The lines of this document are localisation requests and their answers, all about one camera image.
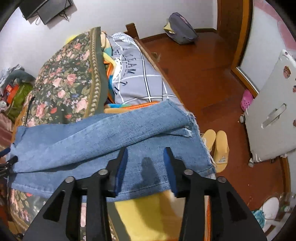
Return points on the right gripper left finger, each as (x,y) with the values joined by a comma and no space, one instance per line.
(60,217)

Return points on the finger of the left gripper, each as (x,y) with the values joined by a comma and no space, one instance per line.
(4,152)
(5,168)

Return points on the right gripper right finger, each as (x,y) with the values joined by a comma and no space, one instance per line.
(231,218)

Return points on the blue denim jeans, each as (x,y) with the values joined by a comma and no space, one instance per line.
(145,133)

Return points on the orange box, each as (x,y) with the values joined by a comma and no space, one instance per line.
(11,91)

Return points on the green storage basket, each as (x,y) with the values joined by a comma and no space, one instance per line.
(17,101)

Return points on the yellow slipper right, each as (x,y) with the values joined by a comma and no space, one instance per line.
(221,152)

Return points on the yellow slipper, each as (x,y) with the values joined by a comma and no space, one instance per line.
(221,152)
(208,138)

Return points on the yellow blanket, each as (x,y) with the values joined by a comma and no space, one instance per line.
(153,217)

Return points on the grey plush toy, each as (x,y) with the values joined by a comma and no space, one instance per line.
(20,76)

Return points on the yellow slipper left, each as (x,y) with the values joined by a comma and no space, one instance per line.
(208,138)

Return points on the floral green bedspread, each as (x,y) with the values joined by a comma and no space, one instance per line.
(71,87)

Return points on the white hard suitcase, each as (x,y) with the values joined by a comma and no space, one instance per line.
(270,119)

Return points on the pink croc shoe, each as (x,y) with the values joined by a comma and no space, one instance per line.
(246,100)

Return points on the yellow curved headboard pad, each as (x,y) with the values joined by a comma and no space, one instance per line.
(69,39)

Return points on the grey checked quilt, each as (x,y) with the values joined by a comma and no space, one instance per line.
(135,80)

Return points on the white wardrobe sliding door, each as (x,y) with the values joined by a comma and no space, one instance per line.
(271,31)

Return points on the grey blue backpack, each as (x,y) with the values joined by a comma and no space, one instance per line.
(180,30)

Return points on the brown wooden door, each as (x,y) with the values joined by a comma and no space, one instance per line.
(229,19)

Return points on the large wall television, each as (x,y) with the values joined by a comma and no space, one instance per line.
(29,7)

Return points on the small wall monitor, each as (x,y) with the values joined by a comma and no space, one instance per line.
(50,9)

